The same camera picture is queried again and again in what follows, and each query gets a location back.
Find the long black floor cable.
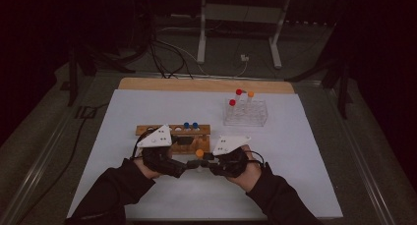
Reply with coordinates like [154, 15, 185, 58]
[15, 102, 110, 225]

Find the person's right hand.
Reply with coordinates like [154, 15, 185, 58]
[234, 144, 264, 194]

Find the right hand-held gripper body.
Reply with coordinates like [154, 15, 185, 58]
[208, 135, 253, 179]

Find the metal floor rail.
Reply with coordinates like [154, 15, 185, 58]
[0, 77, 96, 225]
[328, 86, 398, 225]

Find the wooden test tube rack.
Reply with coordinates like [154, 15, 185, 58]
[135, 124, 211, 155]

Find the white metal stand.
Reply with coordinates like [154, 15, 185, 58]
[196, 0, 293, 70]

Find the person's left hand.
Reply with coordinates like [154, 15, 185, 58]
[132, 145, 174, 181]

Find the white floor cable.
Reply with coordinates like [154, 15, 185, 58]
[156, 37, 249, 79]

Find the dark tripod stand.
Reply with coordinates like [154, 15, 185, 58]
[284, 22, 354, 120]
[65, 42, 137, 107]

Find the hand-held gripper cable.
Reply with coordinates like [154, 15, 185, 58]
[250, 149, 268, 170]
[130, 129, 155, 161]

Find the left hand-held gripper cable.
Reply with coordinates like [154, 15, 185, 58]
[130, 129, 155, 161]

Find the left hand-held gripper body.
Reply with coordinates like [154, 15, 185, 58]
[136, 124, 189, 179]

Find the red capped test tube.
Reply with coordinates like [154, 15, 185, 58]
[228, 98, 237, 122]
[234, 88, 244, 108]

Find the white table sheet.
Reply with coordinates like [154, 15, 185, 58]
[67, 88, 344, 219]

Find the black floor cable bundle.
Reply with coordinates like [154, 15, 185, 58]
[148, 36, 195, 80]

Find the clear plastic test tube rack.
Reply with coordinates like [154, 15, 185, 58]
[223, 98, 269, 128]

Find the right hand-held gripper cable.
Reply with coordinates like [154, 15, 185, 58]
[250, 149, 268, 170]

